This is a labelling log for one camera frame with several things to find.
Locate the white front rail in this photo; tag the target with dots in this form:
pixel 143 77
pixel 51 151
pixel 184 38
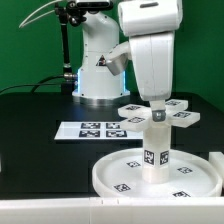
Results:
pixel 113 211

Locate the white cross-shaped table base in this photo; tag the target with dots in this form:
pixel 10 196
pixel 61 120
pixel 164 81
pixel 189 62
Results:
pixel 173 112

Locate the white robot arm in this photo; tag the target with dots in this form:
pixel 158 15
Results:
pixel 100 60

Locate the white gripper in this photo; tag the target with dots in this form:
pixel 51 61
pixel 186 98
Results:
pixel 150 26

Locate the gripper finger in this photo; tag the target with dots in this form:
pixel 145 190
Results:
pixel 158 109

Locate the white marker tag sheet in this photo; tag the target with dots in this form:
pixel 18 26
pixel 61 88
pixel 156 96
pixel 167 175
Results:
pixel 94 130

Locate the white round table top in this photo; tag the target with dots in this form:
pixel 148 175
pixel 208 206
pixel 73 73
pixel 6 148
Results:
pixel 131 173

